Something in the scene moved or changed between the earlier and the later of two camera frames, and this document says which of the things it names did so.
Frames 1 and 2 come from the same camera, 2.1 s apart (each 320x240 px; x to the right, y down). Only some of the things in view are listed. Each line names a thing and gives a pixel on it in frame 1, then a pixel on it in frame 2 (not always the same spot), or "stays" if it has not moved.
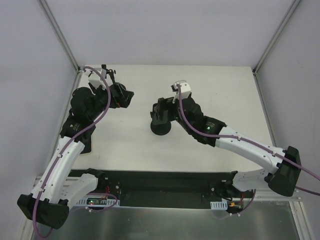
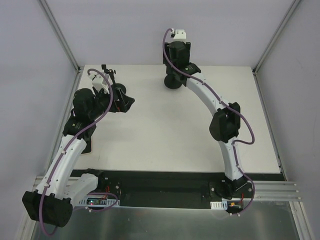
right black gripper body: (167, 110) → (165, 50)
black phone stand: (161, 129) → (174, 79)
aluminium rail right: (268, 195) stays
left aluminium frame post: (59, 33) stays
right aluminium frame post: (275, 36) stays
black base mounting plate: (165, 188) stays
